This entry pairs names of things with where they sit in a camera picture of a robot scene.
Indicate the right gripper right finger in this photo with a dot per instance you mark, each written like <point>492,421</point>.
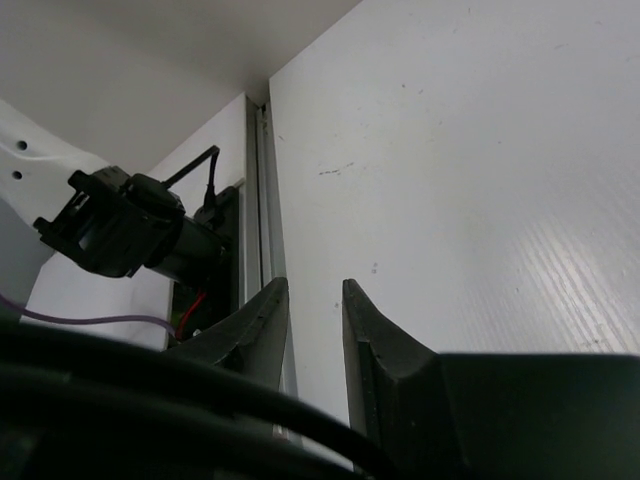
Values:
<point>487,415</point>

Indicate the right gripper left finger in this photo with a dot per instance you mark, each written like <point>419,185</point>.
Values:
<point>240,353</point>

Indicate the black headset with cable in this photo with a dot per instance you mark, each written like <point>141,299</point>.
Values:
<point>82,407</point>

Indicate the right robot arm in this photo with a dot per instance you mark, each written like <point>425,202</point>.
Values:
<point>108,222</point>

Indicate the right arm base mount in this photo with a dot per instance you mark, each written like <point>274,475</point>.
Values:
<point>207,254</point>

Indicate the aluminium rail front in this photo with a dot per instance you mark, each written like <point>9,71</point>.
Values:
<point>262,245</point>

